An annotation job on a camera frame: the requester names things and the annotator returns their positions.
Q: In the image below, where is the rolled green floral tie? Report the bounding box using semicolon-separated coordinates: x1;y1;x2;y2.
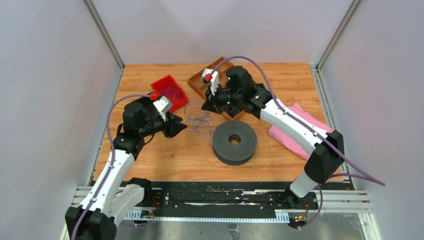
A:
225;105;242;119

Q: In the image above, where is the black cable spool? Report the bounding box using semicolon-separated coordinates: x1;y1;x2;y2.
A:
212;120;258;166

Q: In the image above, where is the blue cable in red bin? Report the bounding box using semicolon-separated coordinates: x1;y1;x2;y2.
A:
160;84;185;107

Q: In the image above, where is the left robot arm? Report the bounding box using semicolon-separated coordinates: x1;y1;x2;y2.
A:
65;95;187;240

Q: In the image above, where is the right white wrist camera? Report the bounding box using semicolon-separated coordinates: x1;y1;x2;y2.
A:
201;68;220;96

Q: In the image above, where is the wooden compartment tray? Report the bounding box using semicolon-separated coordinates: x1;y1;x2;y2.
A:
187;56;245;121

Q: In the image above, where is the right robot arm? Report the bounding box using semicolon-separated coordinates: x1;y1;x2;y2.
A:
200;65;344;209

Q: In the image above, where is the red plastic bin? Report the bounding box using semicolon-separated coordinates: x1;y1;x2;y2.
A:
150;74;189;113

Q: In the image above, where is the pink cloth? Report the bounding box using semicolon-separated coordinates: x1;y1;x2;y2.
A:
268;102;334;161

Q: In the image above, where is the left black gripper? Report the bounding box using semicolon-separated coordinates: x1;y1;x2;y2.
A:
139;111;188;139

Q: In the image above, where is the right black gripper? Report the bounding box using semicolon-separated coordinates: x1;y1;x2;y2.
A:
201;82;242;116

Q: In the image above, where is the aluminium frame rail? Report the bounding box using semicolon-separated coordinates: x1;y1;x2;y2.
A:
82;0;125;70

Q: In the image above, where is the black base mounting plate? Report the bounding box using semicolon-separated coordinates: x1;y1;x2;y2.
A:
136;181;319;219

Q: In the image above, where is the blue thin cable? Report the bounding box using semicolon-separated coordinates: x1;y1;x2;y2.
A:
183;100;216;141

